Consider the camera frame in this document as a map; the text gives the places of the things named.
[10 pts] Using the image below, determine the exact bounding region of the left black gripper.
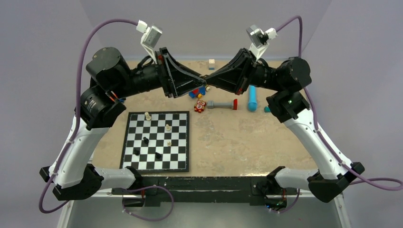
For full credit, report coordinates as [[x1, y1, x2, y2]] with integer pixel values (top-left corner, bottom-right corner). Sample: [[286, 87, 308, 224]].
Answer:
[[111, 46, 206, 99]]

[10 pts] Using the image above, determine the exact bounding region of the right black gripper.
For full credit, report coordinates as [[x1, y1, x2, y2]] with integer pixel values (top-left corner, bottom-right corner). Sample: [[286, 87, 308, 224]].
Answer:
[[205, 47, 284, 95]]

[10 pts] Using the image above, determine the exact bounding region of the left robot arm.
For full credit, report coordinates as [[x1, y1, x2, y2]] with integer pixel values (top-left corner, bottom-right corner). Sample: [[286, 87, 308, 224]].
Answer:
[[40, 47, 206, 201]]

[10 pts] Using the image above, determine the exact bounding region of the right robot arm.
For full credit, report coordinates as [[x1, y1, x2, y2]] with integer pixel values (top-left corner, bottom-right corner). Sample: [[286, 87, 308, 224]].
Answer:
[[205, 48, 364, 202]]

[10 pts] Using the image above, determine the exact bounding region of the colourful toy brick car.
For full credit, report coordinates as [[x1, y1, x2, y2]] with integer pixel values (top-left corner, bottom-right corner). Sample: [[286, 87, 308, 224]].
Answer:
[[188, 85, 210, 99]]

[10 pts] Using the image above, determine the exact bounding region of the white blue small cube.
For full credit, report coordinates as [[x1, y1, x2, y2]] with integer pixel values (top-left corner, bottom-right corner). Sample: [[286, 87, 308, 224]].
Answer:
[[208, 59, 215, 70]]

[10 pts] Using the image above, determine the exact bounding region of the light blue cylinder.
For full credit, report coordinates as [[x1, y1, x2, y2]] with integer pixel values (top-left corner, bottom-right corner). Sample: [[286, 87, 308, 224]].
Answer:
[[248, 85, 258, 112]]

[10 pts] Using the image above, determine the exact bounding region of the red owl number block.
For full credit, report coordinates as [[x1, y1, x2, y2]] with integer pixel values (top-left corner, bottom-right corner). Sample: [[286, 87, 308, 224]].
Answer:
[[194, 99, 207, 113]]

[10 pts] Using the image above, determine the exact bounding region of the grey red toy bolt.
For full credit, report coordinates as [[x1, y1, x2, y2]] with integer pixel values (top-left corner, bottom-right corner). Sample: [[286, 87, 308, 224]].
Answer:
[[206, 99, 238, 110]]

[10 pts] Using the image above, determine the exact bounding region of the teal curved piece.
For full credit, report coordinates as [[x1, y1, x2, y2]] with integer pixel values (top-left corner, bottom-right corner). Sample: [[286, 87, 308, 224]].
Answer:
[[264, 106, 271, 113]]

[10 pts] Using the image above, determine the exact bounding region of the white chess piece top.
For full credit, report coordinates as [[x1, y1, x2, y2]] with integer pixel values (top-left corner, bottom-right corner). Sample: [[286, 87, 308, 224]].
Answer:
[[144, 112, 152, 121]]

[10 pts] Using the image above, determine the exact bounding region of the black white chessboard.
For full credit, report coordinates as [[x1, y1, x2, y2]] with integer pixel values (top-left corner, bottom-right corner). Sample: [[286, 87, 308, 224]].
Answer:
[[120, 111, 190, 174]]

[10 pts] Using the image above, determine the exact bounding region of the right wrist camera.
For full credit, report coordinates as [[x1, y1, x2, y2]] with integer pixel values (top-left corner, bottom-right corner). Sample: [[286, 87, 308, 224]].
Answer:
[[246, 25, 278, 61]]

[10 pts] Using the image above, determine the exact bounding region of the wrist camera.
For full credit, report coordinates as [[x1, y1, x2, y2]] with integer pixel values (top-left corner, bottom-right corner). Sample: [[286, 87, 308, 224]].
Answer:
[[136, 20, 163, 63], [246, 25, 278, 61]]

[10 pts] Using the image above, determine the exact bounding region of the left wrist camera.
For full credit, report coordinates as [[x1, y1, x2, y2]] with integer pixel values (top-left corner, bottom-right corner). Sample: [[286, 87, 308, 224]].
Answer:
[[136, 20, 163, 63]]

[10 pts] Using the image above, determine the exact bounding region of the black base frame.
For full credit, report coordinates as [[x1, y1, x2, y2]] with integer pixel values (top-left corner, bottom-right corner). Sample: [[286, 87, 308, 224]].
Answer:
[[111, 176, 297, 207]]

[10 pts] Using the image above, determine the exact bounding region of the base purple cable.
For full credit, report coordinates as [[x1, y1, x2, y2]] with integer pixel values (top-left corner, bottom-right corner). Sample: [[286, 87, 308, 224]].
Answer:
[[122, 182, 176, 221]]

